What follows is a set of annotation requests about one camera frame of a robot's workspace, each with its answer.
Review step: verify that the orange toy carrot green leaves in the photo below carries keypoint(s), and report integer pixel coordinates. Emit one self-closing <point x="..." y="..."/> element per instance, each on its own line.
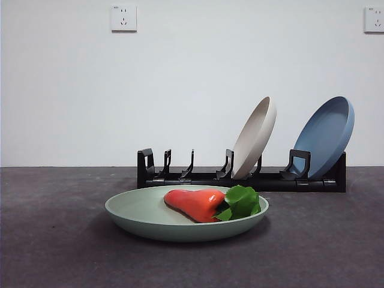
<point x="198" y="204"/>

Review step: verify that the green plate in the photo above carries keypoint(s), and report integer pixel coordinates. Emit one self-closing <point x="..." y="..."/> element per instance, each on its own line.
<point x="144" y="225"/>

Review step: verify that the beige plate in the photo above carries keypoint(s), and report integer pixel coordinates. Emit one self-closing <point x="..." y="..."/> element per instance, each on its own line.
<point x="255" y="141"/>

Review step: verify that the black plate rack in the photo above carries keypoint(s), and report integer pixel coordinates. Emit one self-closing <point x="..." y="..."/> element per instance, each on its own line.
<point x="285" y="183"/>

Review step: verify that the blue plate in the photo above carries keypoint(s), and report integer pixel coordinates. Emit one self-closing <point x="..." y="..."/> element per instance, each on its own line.
<point x="325" y="138"/>

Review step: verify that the white wall socket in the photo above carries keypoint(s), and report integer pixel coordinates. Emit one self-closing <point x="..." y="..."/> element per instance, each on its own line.
<point x="375" y="19"/>
<point x="124" y="18"/>

